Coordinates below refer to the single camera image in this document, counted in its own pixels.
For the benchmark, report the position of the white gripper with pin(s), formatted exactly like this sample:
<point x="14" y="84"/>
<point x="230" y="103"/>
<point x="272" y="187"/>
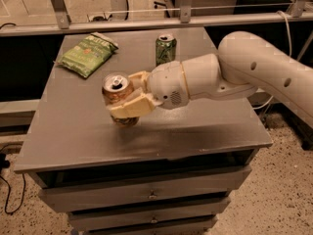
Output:
<point x="166" y="83"/>

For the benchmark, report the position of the orange soda can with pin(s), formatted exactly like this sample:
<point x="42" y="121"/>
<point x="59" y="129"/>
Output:
<point x="116" y="87"/>

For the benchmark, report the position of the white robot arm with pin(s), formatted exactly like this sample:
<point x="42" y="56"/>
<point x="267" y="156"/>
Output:
<point x="243" y="63"/>

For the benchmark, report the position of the green soda can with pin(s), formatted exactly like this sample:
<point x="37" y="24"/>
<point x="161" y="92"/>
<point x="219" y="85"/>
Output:
<point x="165" y="48"/>

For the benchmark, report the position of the green chip bag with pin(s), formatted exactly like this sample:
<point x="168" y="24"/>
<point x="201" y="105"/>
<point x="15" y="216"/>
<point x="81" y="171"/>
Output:
<point x="89" y="54"/>

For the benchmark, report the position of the grey drawer cabinet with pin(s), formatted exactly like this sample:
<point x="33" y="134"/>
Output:
<point x="170" y="174"/>

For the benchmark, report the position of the metal railing frame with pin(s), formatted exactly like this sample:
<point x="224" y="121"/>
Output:
<point x="34" y="17"/>

